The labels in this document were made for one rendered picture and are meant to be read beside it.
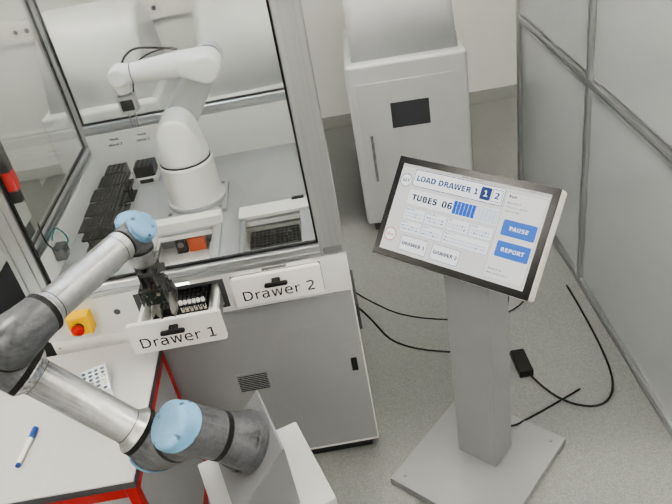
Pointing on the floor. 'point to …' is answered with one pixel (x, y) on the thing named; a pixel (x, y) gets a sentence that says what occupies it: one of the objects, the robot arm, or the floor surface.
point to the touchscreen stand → (478, 416)
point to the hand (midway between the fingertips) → (167, 312)
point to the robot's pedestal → (305, 470)
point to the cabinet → (279, 367)
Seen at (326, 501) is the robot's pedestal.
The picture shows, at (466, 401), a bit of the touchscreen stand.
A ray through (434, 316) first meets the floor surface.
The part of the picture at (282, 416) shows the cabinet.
